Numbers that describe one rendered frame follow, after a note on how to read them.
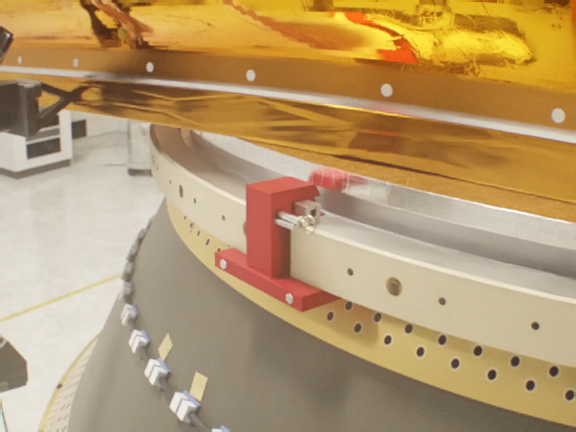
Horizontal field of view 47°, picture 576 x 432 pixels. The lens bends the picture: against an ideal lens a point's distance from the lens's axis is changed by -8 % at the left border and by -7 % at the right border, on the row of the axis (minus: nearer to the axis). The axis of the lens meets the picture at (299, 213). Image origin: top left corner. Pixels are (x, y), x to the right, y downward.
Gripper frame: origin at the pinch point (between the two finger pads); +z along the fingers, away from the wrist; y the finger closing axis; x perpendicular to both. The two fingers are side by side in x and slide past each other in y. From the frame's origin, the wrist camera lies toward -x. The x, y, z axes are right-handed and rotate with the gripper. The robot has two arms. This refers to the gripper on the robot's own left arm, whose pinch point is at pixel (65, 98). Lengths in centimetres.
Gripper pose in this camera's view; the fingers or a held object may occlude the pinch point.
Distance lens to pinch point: 95.4
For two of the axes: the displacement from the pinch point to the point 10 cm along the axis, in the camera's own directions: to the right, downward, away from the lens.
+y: -7.8, -2.0, 5.9
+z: 6.2, -2.3, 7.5
